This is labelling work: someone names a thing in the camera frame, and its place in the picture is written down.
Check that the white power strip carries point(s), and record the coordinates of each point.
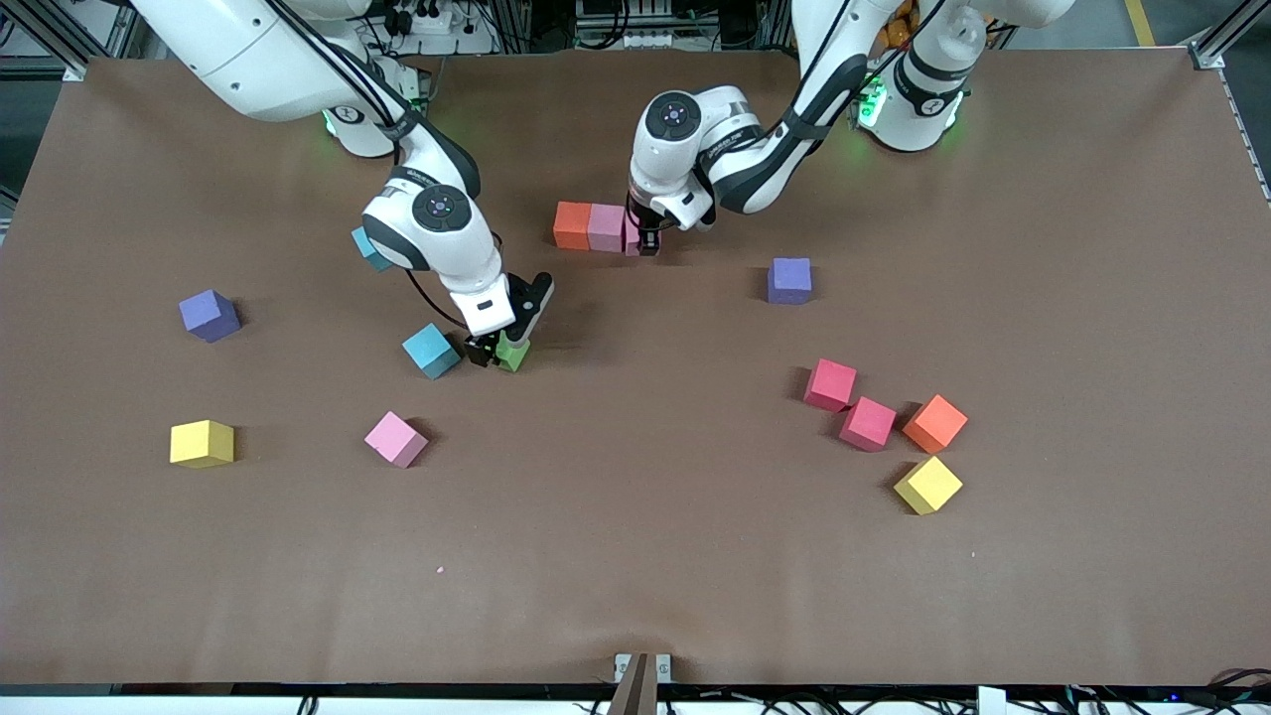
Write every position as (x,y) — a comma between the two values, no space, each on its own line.
(437,22)

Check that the crimson foam cube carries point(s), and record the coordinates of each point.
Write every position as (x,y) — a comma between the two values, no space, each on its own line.
(830,384)
(867,423)

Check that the aluminium frame post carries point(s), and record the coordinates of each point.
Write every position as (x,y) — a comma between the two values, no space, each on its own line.
(60,40)
(1216,45)

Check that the metal bracket with wooden strip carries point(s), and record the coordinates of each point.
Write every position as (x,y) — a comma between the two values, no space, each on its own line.
(642,685)

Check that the grey electronics rack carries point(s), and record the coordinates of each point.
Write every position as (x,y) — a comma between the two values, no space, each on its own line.
(635,30)

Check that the brown table cover sheet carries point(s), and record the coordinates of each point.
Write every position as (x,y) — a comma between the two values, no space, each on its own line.
(635,516)

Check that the yellow foam cube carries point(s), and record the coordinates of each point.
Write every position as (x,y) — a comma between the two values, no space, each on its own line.
(202,443)
(927,485)

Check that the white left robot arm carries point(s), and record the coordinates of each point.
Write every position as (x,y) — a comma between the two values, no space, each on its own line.
(673,114)

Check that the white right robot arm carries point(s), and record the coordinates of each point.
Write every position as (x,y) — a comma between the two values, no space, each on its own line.
(440,209)

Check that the cyan foam cube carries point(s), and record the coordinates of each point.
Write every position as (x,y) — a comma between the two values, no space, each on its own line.
(365,253)
(431,351)

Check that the bag of orange items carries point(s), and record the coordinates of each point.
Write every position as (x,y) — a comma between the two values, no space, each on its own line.
(894,30)

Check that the orange foam cube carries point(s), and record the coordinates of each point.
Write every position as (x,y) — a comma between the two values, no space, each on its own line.
(573,225)
(934,423)

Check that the purple foam cube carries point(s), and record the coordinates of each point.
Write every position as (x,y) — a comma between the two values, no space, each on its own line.
(789,280)
(209,316)

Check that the green foam cube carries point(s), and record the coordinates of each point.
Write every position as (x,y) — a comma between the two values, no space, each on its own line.
(516,357)

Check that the pink foam cube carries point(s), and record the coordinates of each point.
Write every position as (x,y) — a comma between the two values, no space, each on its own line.
(395,439)
(607,227)
(632,240)

